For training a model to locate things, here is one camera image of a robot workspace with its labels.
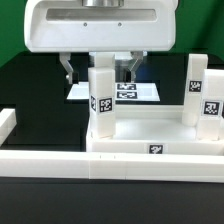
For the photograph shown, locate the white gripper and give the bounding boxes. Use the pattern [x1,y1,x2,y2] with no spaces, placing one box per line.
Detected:
[24,0,177,84]

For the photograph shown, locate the white desk tabletop tray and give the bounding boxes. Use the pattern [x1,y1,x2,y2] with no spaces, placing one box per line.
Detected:
[86,105,224,156]

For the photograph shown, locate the white fiducial marker sheet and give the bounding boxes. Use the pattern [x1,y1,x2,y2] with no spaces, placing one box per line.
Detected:
[67,82,160,102]

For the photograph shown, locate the white U-shaped obstacle fence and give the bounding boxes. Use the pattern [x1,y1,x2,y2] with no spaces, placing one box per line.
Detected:
[0,109,224,183]

